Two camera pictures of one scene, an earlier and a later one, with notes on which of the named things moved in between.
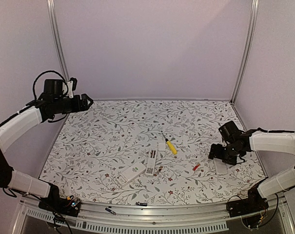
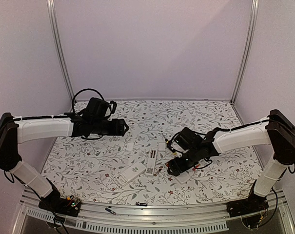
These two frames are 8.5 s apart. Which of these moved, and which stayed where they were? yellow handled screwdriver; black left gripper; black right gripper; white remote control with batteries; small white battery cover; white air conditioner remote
Moved: black right gripper; black left gripper
Stayed: white air conditioner remote; yellow handled screwdriver; white remote control with batteries; small white battery cover
